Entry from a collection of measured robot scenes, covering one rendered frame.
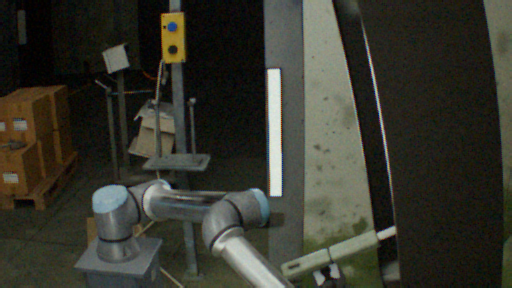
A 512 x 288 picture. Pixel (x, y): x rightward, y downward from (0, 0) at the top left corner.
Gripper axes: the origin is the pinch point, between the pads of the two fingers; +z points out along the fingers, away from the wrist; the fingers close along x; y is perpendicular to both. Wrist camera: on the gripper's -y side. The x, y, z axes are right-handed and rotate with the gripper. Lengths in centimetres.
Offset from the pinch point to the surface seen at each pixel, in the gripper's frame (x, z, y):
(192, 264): -86, 71, 108
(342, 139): 21, 78, 58
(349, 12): 42, 74, -21
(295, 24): 23, 115, 12
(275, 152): -10, 82, 52
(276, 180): -16, 74, 62
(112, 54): -117, 266, 89
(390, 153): 29.6, 6.9, -32.1
